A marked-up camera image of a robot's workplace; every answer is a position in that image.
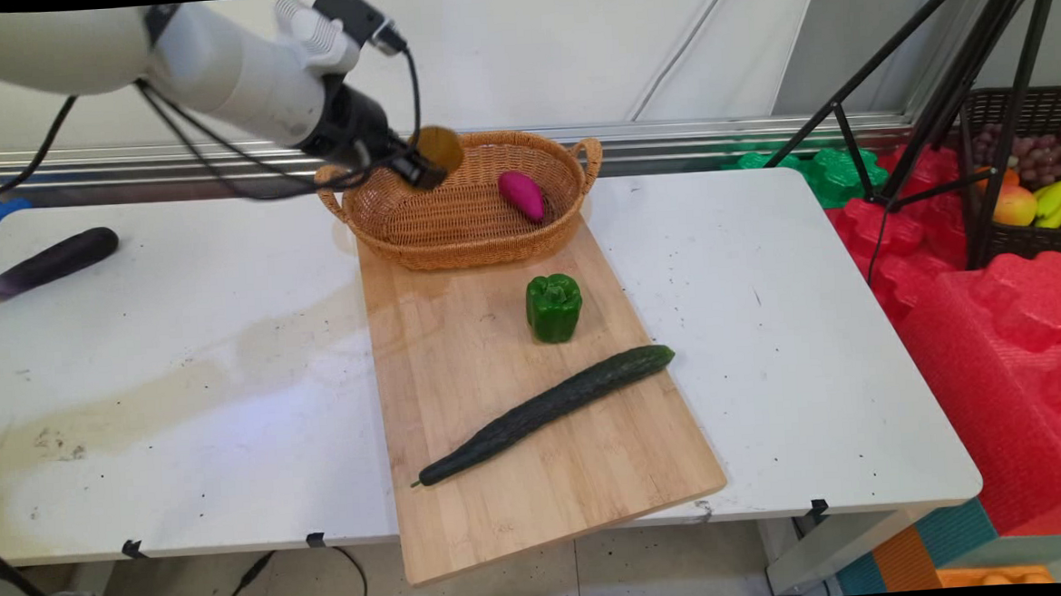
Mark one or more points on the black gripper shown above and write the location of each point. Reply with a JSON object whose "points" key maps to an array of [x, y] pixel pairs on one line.
{"points": [[349, 126]]}

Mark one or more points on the black plastic crate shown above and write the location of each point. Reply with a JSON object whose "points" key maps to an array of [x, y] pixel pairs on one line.
{"points": [[1027, 245]]}

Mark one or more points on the woven wicker basket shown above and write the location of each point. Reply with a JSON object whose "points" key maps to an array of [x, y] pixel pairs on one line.
{"points": [[472, 228]]}

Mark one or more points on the teal and orange floor mat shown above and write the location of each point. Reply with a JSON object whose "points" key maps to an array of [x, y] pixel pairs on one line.
{"points": [[952, 539]]}

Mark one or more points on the aluminium wall rail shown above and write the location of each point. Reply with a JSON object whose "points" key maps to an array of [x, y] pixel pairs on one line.
{"points": [[712, 129]]}

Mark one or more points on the wooden cutting board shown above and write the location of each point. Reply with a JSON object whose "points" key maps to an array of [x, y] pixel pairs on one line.
{"points": [[506, 517]]}

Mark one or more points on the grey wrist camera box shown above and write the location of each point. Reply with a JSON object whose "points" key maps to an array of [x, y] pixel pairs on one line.
{"points": [[357, 16]]}

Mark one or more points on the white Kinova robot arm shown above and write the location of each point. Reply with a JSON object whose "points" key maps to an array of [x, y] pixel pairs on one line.
{"points": [[210, 65]]}

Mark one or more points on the long dark green cucumber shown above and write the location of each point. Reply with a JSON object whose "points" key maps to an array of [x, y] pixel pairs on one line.
{"points": [[545, 411]]}

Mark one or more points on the small orange fruit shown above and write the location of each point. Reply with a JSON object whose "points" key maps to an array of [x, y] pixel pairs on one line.
{"points": [[1007, 177]]}

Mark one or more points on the purple sweet potato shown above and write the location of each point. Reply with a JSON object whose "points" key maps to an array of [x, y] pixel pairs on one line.
{"points": [[522, 196]]}

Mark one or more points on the black table clip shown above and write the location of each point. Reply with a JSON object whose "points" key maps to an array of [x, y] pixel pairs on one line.
{"points": [[316, 539], [132, 549], [817, 508]]}

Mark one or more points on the yellow-green banana bunch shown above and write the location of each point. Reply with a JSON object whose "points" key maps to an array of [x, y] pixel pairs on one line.
{"points": [[1059, 200]]}

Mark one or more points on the green foam mat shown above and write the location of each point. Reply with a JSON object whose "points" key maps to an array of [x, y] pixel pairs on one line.
{"points": [[837, 177]]}

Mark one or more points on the brown potato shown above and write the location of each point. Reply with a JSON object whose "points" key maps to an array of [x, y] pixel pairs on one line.
{"points": [[443, 148]]}

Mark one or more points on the orange tray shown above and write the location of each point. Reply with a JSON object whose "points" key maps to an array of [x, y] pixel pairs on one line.
{"points": [[990, 576]]}

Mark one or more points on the white vented camera mount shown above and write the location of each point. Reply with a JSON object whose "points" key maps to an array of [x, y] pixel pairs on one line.
{"points": [[317, 37]]}

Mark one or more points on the white table leg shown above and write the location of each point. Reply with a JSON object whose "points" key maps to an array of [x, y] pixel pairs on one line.
{"points": [[825, 555]]}

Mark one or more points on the green bell pepper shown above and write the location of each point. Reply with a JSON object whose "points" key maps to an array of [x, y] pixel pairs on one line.
{"points": [[554, 309]]}

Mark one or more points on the black tripod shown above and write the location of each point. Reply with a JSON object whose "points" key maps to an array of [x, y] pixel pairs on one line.
{"points": [[981, 65]]}

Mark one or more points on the red foam mats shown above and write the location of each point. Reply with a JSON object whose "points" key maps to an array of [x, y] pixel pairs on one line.
{"points": [[998, 382]]}

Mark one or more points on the dark purple eggplant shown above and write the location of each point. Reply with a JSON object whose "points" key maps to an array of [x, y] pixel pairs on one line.
{"points": [[56, 261]]}

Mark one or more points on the yellow-red mango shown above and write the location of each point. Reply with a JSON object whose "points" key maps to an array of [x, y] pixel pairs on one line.
{"points": [[1014, 207]]}

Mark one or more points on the purple grape bunch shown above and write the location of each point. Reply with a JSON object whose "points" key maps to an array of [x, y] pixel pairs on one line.
{"points": [[1036, 158]]}

